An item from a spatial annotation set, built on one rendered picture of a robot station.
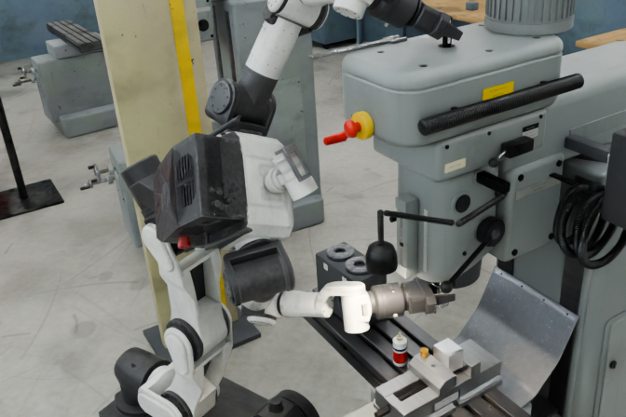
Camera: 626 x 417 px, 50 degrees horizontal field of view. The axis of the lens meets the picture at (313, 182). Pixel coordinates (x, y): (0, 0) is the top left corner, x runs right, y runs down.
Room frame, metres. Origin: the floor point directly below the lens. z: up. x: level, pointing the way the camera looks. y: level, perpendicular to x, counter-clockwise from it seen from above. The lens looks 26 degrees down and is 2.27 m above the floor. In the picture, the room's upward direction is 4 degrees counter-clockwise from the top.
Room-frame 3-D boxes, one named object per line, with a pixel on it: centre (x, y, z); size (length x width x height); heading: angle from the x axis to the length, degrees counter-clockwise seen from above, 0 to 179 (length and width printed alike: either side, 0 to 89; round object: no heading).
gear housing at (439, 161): (1.46, -0.35, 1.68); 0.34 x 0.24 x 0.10; 120
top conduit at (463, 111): (1.33, -0.41, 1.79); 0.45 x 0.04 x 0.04; 120
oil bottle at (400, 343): (1.53, -0.22, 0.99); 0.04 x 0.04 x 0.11
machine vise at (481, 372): (1.39, -0.31, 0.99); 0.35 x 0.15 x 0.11; 121
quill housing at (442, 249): (1.44, -0.32, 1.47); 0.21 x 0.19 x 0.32; 30
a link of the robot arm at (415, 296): (1.43, -0.22, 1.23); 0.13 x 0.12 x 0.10; 9
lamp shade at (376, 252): (1.27, -0.14, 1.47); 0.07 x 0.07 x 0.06
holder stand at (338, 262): (1.80, -0.10, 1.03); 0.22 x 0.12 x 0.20; 33
